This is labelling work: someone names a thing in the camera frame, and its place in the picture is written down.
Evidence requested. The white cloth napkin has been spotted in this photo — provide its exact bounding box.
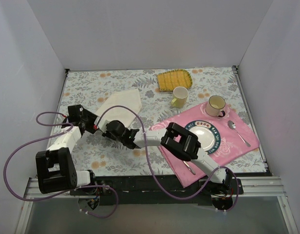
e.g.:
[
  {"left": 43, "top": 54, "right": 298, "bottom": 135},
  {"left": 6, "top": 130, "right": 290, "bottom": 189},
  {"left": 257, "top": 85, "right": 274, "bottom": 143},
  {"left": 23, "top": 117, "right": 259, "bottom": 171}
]
[{"left": 95, "top": 89, "right": 142, "bottom": 128}]

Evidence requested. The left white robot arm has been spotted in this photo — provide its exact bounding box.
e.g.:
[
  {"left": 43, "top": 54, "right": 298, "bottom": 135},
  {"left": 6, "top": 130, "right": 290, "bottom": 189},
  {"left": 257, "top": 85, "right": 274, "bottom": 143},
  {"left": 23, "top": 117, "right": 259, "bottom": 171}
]
[{"left": 36, "top": 105, "right": 98, "bottom": 195}]

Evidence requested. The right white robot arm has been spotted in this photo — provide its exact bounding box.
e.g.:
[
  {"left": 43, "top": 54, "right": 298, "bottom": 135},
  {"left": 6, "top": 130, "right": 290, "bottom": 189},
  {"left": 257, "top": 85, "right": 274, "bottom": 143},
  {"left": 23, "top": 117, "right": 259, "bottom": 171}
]
[{"left": 97, "top": 120, "right": 233, "bottom": 194}]

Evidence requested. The floral tablecloth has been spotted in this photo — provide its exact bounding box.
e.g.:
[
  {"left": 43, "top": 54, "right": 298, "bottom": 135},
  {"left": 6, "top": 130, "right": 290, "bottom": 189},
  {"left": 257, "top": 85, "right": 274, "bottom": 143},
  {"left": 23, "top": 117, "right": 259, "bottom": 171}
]
[{"left": 56, "top": 67, "right": 266, "bottom": 186}]

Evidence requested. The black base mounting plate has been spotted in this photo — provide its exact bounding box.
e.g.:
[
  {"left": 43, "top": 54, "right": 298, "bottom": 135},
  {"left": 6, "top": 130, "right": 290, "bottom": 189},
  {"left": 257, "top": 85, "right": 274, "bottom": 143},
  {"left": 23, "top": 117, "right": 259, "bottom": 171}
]
[{"left": 70, "top": 174, "right": 243, "bottom": 207}]

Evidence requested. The yellow woven bamboo tray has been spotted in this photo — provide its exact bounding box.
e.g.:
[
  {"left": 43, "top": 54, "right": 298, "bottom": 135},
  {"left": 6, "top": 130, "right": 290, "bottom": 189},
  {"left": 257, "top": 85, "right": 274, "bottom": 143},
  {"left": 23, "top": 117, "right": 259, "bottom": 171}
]
[{"left": 157, "top": 69, "right": 193, "bottom": 91}]

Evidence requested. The yellow-green mug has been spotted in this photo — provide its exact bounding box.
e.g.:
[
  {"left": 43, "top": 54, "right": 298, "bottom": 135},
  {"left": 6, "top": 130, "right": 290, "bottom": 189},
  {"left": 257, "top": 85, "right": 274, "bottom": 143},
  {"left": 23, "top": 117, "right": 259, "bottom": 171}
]
[{"left": 170, "top": 86, "right": 188, "bottom": 108}]

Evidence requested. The silver fork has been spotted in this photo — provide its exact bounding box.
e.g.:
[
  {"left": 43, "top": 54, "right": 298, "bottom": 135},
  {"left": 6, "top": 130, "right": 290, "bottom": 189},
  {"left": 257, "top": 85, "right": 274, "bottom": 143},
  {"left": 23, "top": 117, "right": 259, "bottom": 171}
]
[{"left": 183, "top": 161, "right": 196, "bottom": 175}]

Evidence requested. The white plate blue rim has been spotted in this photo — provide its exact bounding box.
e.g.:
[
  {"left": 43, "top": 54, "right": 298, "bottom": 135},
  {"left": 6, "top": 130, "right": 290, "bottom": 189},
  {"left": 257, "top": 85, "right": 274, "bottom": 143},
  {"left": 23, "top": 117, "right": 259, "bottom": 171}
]
[{"left": 185, "top": 120, "right": 221, "bottom": 155}]

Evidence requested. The cream enamel mug dark rim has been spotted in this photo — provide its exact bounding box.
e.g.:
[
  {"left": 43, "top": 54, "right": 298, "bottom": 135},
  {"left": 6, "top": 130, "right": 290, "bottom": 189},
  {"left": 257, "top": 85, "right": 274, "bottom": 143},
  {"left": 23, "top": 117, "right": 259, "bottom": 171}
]
[{"left": 206, "top": 96, "right": 226, "bottom": 117}]

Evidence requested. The silver spoon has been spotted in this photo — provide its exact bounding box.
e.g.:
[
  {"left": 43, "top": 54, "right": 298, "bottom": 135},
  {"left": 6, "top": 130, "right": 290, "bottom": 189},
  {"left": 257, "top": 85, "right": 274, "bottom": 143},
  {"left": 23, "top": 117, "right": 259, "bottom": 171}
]
[{"left": 227, "top": 120, "right": 251, "bottom": 147}]

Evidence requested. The pink rose placemat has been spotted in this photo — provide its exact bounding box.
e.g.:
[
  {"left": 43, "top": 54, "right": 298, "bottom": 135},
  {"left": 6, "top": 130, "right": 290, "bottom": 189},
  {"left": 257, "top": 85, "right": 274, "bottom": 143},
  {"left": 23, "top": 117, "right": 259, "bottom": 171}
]
[{"left": 149, "top": 101, "right": 260, "bottom": 189}]

